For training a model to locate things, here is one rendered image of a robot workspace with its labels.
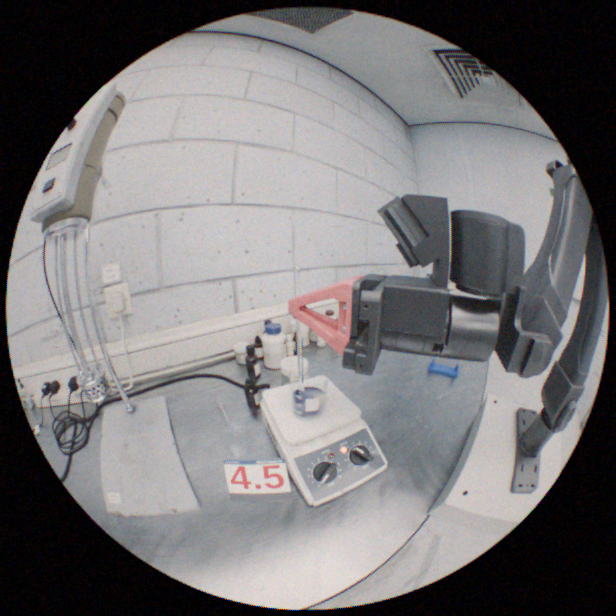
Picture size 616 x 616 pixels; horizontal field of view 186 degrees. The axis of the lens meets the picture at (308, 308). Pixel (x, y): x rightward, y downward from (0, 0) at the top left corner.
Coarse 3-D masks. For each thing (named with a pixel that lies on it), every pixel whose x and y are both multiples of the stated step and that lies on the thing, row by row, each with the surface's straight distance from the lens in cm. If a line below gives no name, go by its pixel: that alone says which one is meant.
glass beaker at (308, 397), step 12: (288, 372) 27; (312, 372) 29; (324, 372) 28; (300, 384) 25; (312, 384) 25; (324, 384) 26; (300, 396) 26; (312, 396) 26; (324, 396) 27; (300, 408) 28; (312, 408) 27; (324, 408) 29; (300, 420) 30; (312, 420) 29
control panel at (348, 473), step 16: (368, 432) 32; (320, 448) 29; (336, 448) 30; (352, 448) 31; (368, 448) 32; (304, 464) 29; (352, 464) 31; (368, 464) 32; (384, 464) 33; (304, 480) 29; (336, 480) 30; (352, 480) 31; (320, 496) 29
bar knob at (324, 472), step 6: (324, 462) 29; (318, 468) 29; (324, 468) 29; (330, 468) 28; (336, 468) 30; (318, 474) 29; (324, 474) 27; (330, 474) 28; (336, 474) 29; (318, 480) 29; (324, 480) 27; (330, 480) 29
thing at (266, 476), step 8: (232, 464) 32; (264, 464) 32; (272, 464) 32; (280, 464) 32; (232, 472) 33; (240, 472) 32; (248, 472) 32; (256, 472) 32; (264, 472) 32; (272, 472) 32; (280, 472) 32; (232, 480) 33; (240, 480) 33; (248, 480) 33; (256, 480) 32; (264, 480) 32; (272, 480) 32; (280, 480) 32; (232, 488) 34; (240, 488) 33; (248, 488) 33; (256, 488) 33; (264, 488) 33; (272, 488) 33; (280, 488) 33
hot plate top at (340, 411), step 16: (288, 384) 36; (272, 400) 33; (288, 400) 33; (336, 400) 33; (272, 416) 31; (288, 416) 30; (336, 416) 30; (352, 416) 31; (288, 432) 28; (304, 432) 28; (320, 432) 28
